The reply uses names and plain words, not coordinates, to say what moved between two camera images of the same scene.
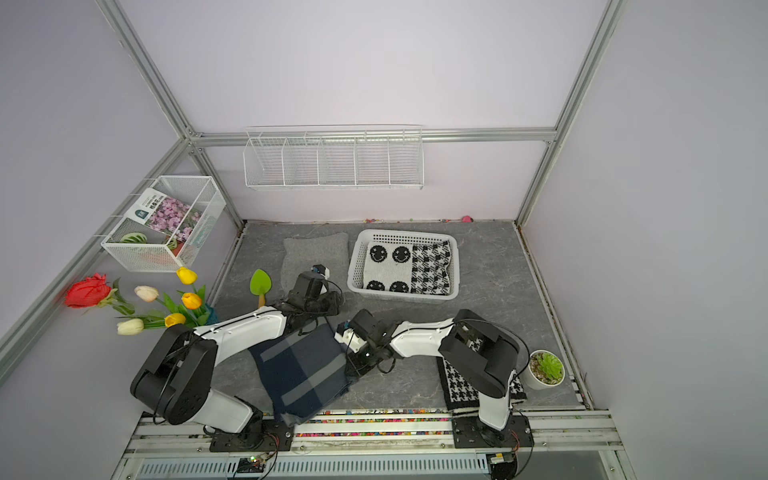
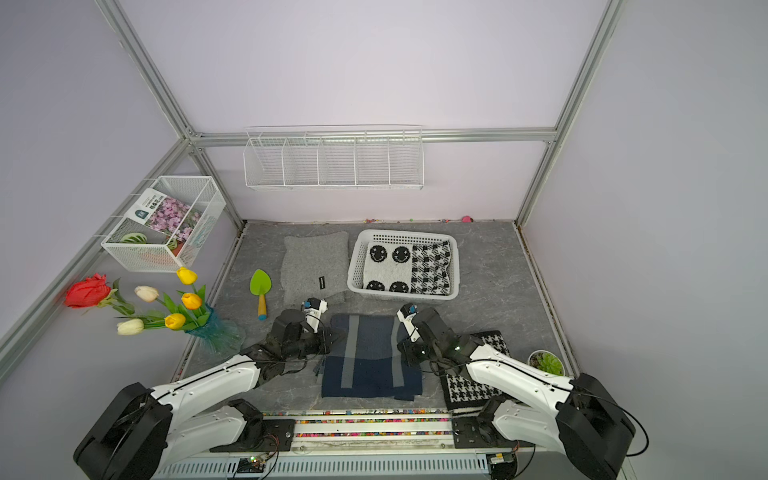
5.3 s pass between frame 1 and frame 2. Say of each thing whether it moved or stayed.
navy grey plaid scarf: moved
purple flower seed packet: stayed
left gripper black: moved
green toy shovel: stayed
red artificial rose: stayed
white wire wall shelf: stayed
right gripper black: moved
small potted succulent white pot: stayed
